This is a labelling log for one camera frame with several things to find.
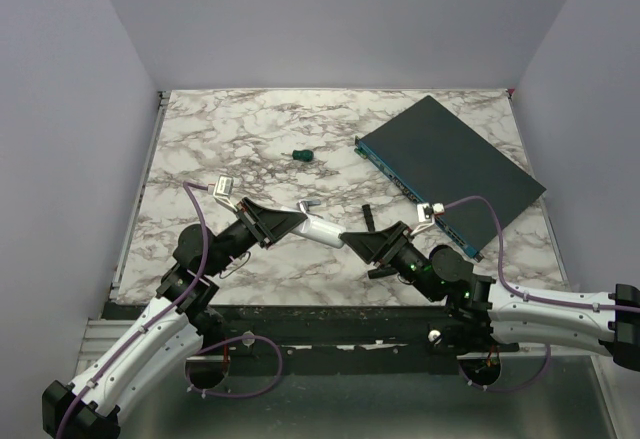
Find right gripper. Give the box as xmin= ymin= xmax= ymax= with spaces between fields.
xmin=341 ymin=220 xmax=439 ymax=302

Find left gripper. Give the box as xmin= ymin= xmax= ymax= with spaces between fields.
xmin=206 ymin=197 xmax=307 ymax=278

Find white remote control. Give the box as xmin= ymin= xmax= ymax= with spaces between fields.
xmin=282 ymin=207 xmax=346 ymax=249

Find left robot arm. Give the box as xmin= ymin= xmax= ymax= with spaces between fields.
xmin=42 ymin=198 xmax=308 ymax=438

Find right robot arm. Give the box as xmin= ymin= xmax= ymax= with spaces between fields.
xmin=340 ymin=222 xmax=639 ymax=371

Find chrome faucet tap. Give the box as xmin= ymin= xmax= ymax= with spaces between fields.
xmin=297 ymin=199 xmax=321 ymax=215

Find black hammer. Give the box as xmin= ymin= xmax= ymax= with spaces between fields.
xmin=362 ymin=204 xmax=397 ymax=280

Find green stubby screwdriver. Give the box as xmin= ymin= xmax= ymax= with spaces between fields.
xmin=283 ymin=149 xmax=315 ymax=163

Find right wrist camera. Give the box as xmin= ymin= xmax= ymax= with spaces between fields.
xmin=416 ymin=203 xmax=445 ymax=229

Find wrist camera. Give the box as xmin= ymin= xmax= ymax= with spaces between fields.
xmin=416 ymin=203 xmax=445 ymax=229
xmin=208 ymin=175 xmax=234 ymax=198

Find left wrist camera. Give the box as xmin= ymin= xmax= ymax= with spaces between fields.
xmin=208 ymin=175 xmax=234 ymax=198

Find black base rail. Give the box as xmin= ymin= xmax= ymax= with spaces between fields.
xmin=185 ymin=306 xmax=509 ymax=387

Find dark network switch box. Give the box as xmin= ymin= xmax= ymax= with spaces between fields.
xmin=354 ymin=95 xmax=546 ymax=262

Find aluminium frame rail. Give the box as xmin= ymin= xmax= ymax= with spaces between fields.
xmin=77 ymin=313 xmax=611 ymax=360

